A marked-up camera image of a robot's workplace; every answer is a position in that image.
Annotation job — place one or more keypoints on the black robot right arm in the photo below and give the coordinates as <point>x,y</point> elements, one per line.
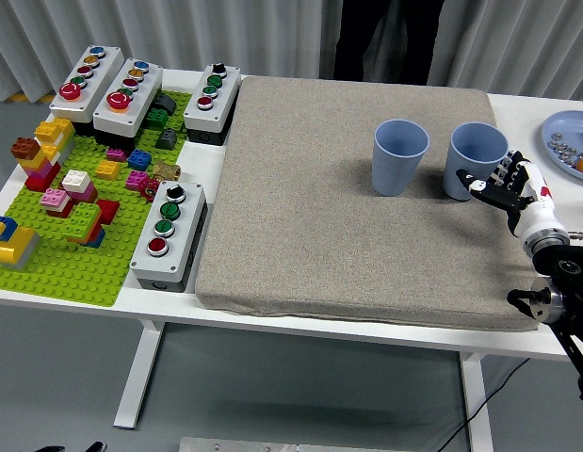
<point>569,268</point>

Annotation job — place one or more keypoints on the green orange blue brick stack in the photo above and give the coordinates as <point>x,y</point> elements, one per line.
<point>84,221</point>

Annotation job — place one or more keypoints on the pink red brick stack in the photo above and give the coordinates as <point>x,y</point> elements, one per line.
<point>55,202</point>

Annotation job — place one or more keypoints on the blue yellow grey brick stack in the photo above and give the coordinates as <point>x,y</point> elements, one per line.
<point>15,247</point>

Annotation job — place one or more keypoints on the square magenta brick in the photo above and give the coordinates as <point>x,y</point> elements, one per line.
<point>136,180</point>

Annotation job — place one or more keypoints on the person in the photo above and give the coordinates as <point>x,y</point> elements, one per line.
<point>390,42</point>

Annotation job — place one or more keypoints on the dark grey sloped brick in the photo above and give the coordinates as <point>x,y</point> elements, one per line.
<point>166,103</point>

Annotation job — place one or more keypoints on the black white robot left hand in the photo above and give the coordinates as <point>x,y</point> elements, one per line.
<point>96,447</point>

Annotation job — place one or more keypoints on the white table leg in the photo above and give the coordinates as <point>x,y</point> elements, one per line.
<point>477,405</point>
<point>140,372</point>

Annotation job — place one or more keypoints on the green studded baseplate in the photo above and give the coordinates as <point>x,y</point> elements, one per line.
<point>60,282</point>

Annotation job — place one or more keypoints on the white pleated curtain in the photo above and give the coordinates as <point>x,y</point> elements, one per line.
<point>225,28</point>

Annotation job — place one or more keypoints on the white pink brick stack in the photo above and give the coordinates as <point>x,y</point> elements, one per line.
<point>79,186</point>

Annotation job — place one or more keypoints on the yellow white green brick stack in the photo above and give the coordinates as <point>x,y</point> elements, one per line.
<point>55,129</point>

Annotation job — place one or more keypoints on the light blue plate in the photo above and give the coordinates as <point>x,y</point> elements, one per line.
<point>566,124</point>

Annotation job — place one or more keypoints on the white four-button control box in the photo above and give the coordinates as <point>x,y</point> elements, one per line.
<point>225,94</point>
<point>187,235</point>

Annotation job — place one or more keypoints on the brown yellow red brick tower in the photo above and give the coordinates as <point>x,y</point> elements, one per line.
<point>37,172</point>

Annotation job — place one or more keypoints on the light blue ribbed cup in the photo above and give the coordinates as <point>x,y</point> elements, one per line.
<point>394,174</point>
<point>470,155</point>

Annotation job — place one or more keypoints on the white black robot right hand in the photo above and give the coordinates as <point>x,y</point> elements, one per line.
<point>536,216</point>

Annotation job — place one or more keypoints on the dark green brick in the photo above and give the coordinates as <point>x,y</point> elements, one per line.
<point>157,118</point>

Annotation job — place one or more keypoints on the flat magenta brick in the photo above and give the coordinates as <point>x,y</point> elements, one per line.
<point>116,154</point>

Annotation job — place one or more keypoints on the grey-brown padded mat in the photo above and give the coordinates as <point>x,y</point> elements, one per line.
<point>319,212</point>

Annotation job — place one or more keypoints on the white five-button control box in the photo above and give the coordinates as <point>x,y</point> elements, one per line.
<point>147,94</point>
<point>105,70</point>

